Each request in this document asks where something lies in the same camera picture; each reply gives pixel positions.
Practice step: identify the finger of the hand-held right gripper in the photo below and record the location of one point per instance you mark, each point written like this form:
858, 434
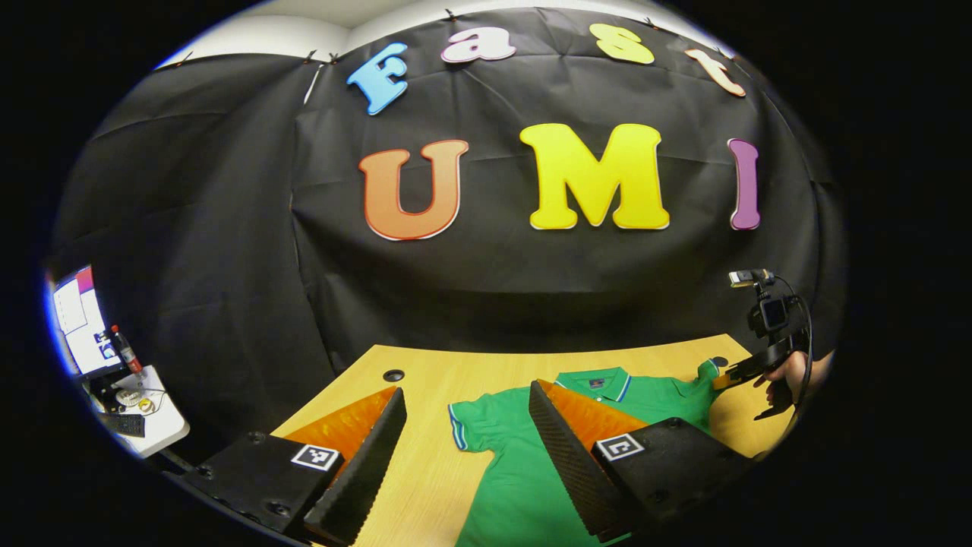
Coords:
725, 378

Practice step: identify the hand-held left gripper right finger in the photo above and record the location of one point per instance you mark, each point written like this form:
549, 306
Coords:
569, 463

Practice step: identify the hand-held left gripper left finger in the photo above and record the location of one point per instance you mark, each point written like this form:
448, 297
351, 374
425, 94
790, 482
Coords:
364, 479

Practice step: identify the green T-shirt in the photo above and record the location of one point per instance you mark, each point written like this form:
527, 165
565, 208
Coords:
516, 456

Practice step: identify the white side table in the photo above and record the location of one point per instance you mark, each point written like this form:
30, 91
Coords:
163, 425

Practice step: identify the black keyboard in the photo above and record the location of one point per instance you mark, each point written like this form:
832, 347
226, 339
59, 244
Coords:
125, 425

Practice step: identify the red capped bottle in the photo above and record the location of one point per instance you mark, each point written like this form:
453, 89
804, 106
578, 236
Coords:
126, 351

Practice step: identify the computer monitor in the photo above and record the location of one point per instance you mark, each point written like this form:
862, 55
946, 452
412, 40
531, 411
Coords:
83, 327

